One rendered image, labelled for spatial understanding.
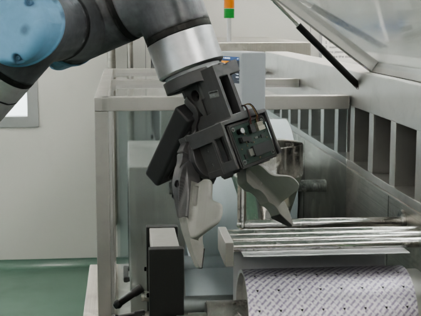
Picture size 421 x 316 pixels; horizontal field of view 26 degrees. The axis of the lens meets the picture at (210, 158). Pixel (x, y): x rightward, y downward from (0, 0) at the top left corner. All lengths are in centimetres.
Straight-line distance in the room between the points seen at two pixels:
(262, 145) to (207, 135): 6
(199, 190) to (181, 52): 15
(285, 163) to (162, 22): 77
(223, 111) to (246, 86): 57
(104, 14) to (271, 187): 27
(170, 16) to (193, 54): 5
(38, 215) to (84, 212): 33
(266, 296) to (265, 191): 26
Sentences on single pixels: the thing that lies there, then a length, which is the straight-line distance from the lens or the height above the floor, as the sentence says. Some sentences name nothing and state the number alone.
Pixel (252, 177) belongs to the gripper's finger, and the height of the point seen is 159.
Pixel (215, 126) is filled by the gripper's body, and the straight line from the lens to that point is 94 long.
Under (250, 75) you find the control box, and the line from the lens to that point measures 153.
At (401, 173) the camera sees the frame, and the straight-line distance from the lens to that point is 173.
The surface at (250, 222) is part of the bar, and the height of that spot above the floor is 141.
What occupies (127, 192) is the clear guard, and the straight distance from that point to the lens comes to 200.
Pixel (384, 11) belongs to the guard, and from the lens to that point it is 135.
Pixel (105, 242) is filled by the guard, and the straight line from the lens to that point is 201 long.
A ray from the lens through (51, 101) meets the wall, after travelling 654.
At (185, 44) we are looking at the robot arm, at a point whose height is 174.
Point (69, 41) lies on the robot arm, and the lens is 93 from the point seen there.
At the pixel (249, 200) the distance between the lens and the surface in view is 172.
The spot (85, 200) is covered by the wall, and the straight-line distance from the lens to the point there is 663.
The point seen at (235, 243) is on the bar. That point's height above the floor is 145.
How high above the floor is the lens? 176
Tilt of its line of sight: 9 degrees down
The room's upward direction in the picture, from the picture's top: straight up
